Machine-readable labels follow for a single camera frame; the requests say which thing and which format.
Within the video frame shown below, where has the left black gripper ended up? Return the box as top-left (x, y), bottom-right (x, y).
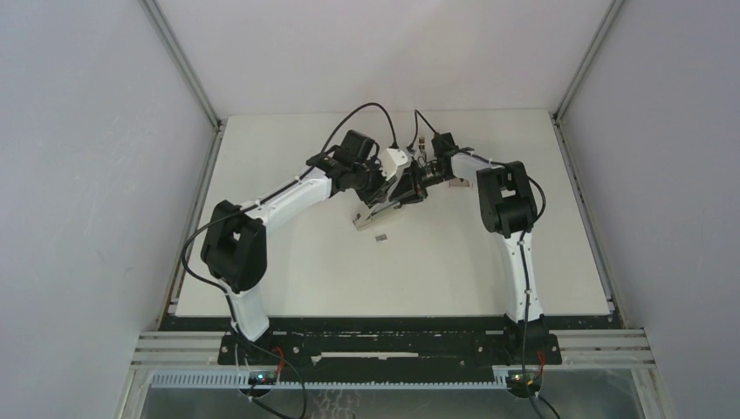
top-left (351, 156), bottom-right (397, 207)

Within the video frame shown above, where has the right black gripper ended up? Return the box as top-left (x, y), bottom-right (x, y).
top-left (389, 160), bottom-right (451, 207)

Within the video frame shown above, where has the black and beige stapler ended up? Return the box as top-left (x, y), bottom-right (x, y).
top-left (353, 202), bottom-right (403, 231)

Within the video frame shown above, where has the small brown stapler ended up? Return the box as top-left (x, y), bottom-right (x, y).
top-left (416, 136), bottom-right (428, 166)

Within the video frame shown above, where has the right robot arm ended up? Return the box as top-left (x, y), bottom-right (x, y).
top-left (388, 133), bottom-right (546, 325)

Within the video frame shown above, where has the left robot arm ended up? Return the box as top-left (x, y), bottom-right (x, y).
top-left (201, 130), bottom-right (412, 364)

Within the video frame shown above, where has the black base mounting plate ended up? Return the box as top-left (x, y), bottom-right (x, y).
top-left (159, 314), bottom-right (622, 386)

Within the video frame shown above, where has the left green circuit board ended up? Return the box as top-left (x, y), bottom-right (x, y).
top-left (248, 372), bottom-right (279, 386)

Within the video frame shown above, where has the green circuit board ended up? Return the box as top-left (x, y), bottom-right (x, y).
top-left (248, 372), bottom-right (279, 386)
top-left (505, 371), bottom-right (543, 399)

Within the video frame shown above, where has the right green circuit board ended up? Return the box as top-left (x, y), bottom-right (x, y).
top-left (505, 371), bottom-right (543, 399)

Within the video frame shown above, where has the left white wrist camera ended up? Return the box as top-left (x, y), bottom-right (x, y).
top-left (378, 148), bottom-right (411, 181)

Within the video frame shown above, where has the left black camera cable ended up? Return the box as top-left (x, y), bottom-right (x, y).
top-left (181, 102), bottom-right (400, 415)

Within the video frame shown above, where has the black camera cable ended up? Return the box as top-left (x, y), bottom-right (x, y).
top-left (407, 109), bottom-right (562, 419)
top-left (181, 102), bottom-right (400, 415)

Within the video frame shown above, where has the right black camera cable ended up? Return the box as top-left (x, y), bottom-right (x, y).
top-left (407, 109), bottom-right (562, 419)

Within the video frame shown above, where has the left corner frame post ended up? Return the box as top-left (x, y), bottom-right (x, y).
top-left (139, 0), bottom-right (223, 159)

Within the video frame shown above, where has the corner frame post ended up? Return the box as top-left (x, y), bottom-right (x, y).
top-left (552, 0), bottom-right (628, 127)
top-left (139, 0), bottom-right (223, 159)

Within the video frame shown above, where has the white slotted cable duct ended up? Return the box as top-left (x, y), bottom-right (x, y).
top-left (151, 368), bottom-right (509, 389)

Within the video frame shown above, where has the aluminium frame rail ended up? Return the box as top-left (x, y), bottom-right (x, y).
top-left (132, 329), bottom-right (657, 369)

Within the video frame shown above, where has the right corner frame post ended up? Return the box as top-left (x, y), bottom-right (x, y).
top-left (552, 0), bottom-right (628, 127)

